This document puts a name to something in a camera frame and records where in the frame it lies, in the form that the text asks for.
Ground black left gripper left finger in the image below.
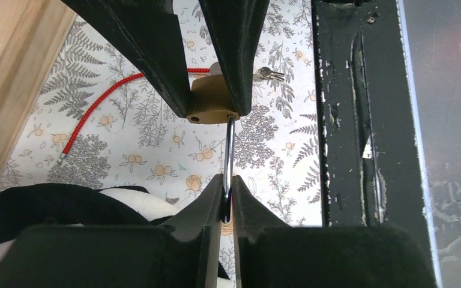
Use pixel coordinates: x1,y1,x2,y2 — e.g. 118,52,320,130
0,175,224,287

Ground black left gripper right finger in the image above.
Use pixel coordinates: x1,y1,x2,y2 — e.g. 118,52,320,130
232,176,436,287

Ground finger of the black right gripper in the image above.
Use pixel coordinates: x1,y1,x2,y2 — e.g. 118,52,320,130
64,0,191,118
199,0,270,116

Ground small silver keys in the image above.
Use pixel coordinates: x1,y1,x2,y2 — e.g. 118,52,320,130
253,67,285,82

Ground brass padlock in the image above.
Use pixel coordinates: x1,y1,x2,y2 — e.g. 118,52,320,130
187,62,238,223

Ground red cable lock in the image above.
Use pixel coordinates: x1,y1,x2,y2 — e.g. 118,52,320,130
57,68,211,166

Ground wooden clothes rack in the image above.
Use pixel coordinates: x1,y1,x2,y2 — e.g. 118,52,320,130
0,1,76,176

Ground black white striped plush cloth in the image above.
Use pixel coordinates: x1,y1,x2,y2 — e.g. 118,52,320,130
0,184,179,262

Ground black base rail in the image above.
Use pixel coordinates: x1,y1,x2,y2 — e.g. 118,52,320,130
311,0,434,255

